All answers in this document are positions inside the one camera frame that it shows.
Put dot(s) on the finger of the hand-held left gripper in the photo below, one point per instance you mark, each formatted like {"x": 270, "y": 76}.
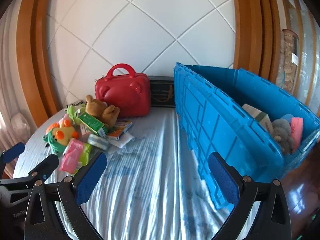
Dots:
{"x": 13, "y": 152}
{"x": 46, "y": 166}

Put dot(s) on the blue plastic crate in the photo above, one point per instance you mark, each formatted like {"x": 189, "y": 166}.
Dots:
{"x": 200, "y": 120}

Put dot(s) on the red bear-face carry case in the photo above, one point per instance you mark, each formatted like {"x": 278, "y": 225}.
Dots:
{"x": 125, "y": 97}

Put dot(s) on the white paper packet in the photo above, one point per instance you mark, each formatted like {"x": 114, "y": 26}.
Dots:
{"x": 123, "y": 141}

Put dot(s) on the blue striped desktop cloth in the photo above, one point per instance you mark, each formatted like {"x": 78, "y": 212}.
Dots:
{"x": 155, "y": 167}

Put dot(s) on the brown teddy bear plush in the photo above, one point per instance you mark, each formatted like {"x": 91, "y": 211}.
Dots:
{"x": 96, "y": 107}

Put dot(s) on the yellow duck plush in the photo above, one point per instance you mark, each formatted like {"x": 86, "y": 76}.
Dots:
{"x": 62, "y": 135}

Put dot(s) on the rolled patterned carpet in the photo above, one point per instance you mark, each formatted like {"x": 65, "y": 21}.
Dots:
{"x": 287, "y": 62}

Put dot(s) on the white green box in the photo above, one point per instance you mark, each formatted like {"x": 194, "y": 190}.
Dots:
{"x": 255, "y": 115}

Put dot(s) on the pink sponge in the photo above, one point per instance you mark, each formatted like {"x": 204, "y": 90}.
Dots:
{"x": 297, "y": 130}

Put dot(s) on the green medicine box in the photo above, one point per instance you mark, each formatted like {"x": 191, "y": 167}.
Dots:
{"x": 93, "y": 125}

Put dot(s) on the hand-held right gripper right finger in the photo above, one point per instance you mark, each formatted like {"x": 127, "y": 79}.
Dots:
{"x": 222, "y": 180}

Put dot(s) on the orange pink plush toy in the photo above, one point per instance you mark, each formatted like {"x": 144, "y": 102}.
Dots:
{"x": 65, "y": 117}

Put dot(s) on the green frog plush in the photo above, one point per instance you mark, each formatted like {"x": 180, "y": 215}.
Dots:
{"x": 72, "y": 111}

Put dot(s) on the blue paddle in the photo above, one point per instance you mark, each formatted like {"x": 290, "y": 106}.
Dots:
{"x": 287, "y": 118}

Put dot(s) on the orange flat box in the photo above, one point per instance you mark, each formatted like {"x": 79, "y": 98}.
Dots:
{"x": 120, "y": 130}

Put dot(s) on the black rectangular box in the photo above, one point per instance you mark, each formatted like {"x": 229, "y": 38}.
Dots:
{"x": 162, "y": 92}

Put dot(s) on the frosted glass sliding door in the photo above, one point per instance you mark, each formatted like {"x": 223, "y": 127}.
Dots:
{"x": 307, "y": 55}

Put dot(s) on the wooden wall frame post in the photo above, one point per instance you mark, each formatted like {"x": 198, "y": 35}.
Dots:
{"x": 247, "y": 30}
{"x": 30, "y": 55}

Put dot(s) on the pale curtain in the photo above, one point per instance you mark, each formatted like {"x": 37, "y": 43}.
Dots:
{"x": 10, "y": 80}

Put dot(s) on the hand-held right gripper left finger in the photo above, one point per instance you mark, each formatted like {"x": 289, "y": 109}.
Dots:
{"x": 91, "y": 177}

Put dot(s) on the grey plush toy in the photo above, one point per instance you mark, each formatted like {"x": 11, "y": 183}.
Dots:
{"x": 282, "y": 135}

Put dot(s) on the pink green packet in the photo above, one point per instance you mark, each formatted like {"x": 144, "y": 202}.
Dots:
{"x": 72, "y": 155}

